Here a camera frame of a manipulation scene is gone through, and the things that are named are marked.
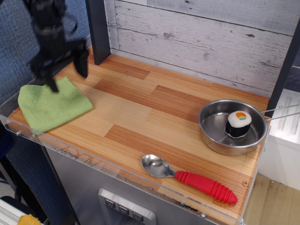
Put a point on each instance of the yellow object bottom left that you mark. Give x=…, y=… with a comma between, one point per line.
x=28, y=220

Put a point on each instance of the dark grey left post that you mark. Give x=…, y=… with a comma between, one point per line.
x=98, y=30

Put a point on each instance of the plush sushi roll toy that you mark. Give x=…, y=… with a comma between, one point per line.
x=238, y=124

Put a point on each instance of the clear acrylic front guard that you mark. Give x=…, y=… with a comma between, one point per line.
x=82, y=175

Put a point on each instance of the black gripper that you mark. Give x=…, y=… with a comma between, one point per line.
x=55, y=53

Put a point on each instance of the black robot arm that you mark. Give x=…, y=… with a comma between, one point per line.
x=46, y=13

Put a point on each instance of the dark grey right post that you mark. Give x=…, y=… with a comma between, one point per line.
x=289, y=76

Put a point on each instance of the green microfiber cloth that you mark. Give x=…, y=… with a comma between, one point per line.
x=45, y=110

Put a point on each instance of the white ridged block right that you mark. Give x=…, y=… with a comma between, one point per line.
x=286, y=122

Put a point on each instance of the spoon with red handle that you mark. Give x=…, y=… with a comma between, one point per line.
x=159, y=168

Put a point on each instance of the dark grey post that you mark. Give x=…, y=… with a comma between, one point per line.
x=98, y=30
x=289, y=76

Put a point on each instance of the steel pan with wire handle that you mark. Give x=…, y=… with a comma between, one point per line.
x=212, y=120

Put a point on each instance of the silver button control panel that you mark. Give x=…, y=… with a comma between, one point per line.
x=118, y=210

